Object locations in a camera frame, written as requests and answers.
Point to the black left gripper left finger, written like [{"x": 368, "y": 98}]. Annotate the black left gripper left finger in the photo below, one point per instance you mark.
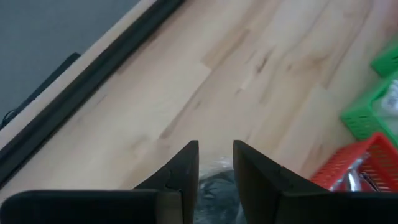
[{"x": 174, "y": 193}]

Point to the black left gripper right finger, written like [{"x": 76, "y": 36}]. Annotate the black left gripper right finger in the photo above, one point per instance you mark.
[{"x": 264, "y": 193}]

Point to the red plastic basket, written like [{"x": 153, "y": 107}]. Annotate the red plastic basket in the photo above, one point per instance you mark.
[{"x": 339, "y": 168}]

